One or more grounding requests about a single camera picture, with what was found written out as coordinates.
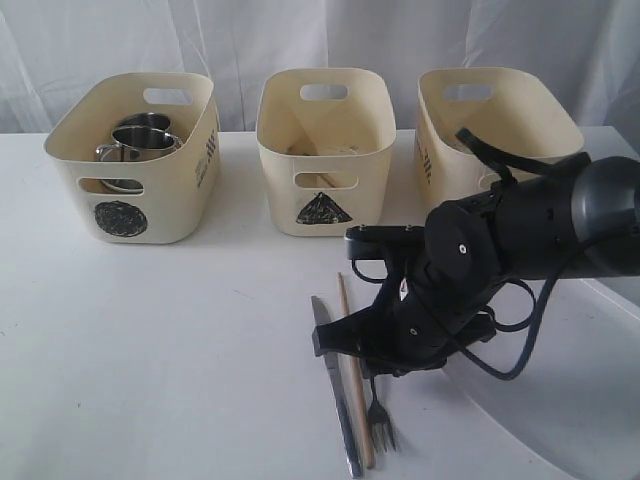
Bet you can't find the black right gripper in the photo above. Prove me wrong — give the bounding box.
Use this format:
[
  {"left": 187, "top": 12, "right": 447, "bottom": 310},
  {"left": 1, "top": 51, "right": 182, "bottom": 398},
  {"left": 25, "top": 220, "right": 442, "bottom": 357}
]
[{"left": 312, "top": 259, "right": 499, "bottom": 379}]

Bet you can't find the wooden chopstick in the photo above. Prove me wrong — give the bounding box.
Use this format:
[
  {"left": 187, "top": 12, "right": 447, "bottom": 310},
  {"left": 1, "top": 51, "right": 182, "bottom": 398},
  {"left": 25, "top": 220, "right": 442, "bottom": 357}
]
[
  {"left": 287, "top": 144, "right": 358, "bottom": 189},
  {"left": 337, "top": 271, "right": 376, "bottom": 469}
]

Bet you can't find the steel table knife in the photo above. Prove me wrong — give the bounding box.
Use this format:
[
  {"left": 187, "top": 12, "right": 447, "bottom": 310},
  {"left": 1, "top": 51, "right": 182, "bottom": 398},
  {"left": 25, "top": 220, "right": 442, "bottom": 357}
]
[{"left": 310, "top": 295, "right": 364, "bottom": 479}]

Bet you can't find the steel fork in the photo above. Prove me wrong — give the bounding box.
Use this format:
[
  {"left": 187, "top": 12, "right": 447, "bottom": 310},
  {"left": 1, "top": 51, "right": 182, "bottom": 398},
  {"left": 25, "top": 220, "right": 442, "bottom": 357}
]
[{"left": 367, "top": 376, "right": 397, "bottom": 452}]

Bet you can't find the cream bin triangle mark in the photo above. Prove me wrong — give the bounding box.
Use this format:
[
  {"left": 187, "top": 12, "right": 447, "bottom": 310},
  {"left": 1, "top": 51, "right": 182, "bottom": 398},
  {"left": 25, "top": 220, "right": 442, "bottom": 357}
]
[{"left": 253, "top": 68, "right": 397, "bottom": 239}]

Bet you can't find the large steel bowl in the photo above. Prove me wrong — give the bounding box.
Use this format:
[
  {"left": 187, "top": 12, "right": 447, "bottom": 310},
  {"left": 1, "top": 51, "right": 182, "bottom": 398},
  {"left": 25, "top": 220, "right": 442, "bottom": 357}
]
[{"left": 100, "top": 179, "right": 144, "bottom": 195}]

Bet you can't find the small steel cup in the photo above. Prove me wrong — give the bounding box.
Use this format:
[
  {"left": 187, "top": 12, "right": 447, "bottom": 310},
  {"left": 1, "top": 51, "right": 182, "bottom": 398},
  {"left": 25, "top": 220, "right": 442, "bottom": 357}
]
[{"left": 95, "top": 125, "right": 183, "bottom": 162}]

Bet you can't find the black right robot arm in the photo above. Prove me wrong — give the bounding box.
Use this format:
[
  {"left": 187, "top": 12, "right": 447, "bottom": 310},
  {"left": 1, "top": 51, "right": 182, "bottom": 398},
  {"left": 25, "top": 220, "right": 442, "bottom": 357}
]
[{"left": 312, "top": 154, "right": 639, "bottom": 381}]

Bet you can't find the white square plate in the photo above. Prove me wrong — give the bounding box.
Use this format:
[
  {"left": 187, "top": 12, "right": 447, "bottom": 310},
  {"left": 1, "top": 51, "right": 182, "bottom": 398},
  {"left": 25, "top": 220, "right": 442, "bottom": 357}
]
[{"left": 444, "top": 280, "right": 639, "bottom": 479}]

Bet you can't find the cream bin circle mark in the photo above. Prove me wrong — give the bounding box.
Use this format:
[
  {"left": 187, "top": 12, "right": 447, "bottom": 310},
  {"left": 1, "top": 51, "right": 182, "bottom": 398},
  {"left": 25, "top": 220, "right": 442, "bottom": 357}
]
[{"left": 44, "top": 72, "right": 220, "bottom": 244}]

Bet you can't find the cream bin square mark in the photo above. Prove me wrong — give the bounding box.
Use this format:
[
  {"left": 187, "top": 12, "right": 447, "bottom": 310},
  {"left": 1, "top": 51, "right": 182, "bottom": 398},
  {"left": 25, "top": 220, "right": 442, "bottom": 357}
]
[{"left": 414, "top": 67, "right": 584, "bottom": 210}]

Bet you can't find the steel mug in bin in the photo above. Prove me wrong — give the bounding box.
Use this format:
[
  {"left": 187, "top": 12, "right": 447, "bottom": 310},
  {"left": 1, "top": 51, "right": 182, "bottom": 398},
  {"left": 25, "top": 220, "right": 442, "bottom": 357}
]
[{"left": 116, "top": 112, "right": 172, "bottom": 132}]

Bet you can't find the white backdrop curtain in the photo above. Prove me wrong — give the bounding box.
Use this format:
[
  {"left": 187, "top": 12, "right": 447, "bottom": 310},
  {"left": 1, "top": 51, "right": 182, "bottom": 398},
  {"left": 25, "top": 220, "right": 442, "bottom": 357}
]
[{"left": 1, "top": 1, "right": 639, "bottom": 143}]

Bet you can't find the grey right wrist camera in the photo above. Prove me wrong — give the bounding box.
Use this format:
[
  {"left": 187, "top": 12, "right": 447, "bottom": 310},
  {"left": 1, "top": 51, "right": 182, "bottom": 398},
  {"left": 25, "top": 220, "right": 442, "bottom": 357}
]
[{"left": 344, "top": 225, "right": 424, "bottom": 260}]

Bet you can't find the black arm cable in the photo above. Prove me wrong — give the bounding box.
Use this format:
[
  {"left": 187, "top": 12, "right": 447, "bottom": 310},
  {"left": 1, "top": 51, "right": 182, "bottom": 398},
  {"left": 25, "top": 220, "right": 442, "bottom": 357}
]
[{"left": 349, "top": 127, "right": 591, "bottom": 381}]

